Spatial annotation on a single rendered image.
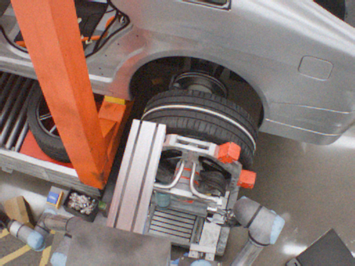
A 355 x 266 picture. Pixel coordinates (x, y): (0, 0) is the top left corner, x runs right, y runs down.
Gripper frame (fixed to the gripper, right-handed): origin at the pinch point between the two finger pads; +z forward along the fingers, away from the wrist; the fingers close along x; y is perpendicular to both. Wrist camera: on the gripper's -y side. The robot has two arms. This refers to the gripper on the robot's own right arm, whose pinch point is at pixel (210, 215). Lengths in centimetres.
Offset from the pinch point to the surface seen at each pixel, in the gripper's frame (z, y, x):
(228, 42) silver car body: 11, 66, -61
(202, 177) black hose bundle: 8.9, 16.4, -13.0
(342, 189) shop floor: -101, -83, -72
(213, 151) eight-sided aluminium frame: 6.5, 29.1, -22.4
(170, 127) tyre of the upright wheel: 30, 31, -29
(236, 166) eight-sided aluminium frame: -7.1, 15.1, -24.0
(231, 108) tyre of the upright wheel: 2, 31, -47
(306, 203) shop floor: -72, -83, -54
